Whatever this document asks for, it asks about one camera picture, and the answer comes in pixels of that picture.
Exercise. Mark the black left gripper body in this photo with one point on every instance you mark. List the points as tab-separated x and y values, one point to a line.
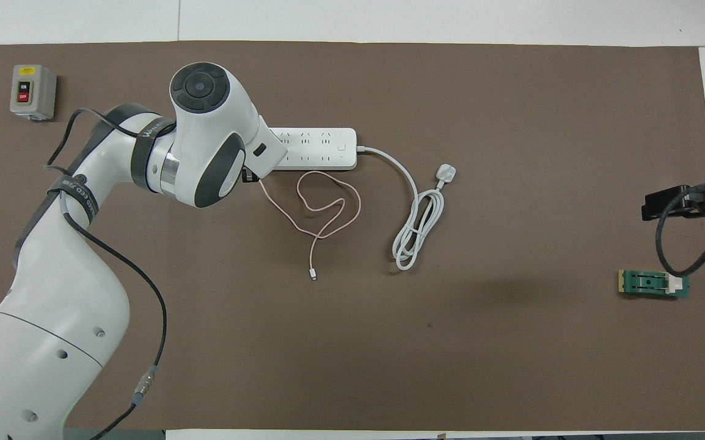
250	176

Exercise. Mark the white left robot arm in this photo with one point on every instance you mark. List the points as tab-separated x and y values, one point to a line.
206	140

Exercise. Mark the white power strip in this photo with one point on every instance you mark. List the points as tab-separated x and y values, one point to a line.
322	150

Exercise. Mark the green circuit board module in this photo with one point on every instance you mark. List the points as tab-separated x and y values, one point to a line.
652	283

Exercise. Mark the brown table mat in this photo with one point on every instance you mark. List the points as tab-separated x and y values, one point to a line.
328	354

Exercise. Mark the grey push-button switch box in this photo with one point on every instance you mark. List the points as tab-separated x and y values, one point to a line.
32	91

